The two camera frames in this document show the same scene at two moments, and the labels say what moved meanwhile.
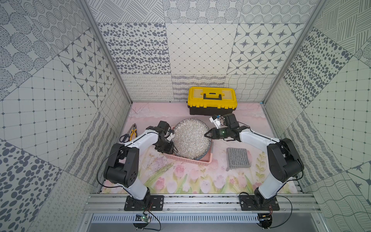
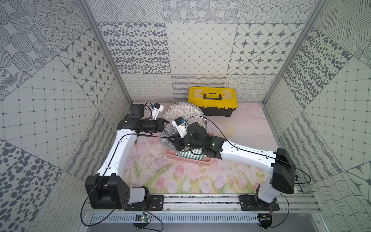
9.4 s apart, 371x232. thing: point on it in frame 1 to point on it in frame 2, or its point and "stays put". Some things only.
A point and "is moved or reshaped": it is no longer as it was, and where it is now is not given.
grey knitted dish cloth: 237,158 is moved or reshaped
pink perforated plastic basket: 202,163 stays put
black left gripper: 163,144 to 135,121
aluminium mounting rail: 114,204 stays put
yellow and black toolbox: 211,100 stays put
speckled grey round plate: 189,139 is moved or reshaped
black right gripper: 213,134 to 178,145
